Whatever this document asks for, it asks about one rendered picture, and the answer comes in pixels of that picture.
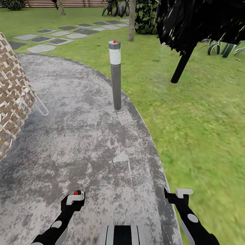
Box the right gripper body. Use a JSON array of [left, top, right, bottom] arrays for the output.
[[168, 193, 189, 209]]

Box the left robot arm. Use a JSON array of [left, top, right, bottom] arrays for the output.
[[31, 195, 85, 245]]

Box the robot trunk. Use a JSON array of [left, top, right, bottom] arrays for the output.
[[99, 225, 147, 245]]

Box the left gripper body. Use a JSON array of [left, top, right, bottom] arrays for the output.
[[61, 200, 81, 216]]

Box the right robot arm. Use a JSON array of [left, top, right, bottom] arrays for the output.
[[164, 188, 219, 245]]

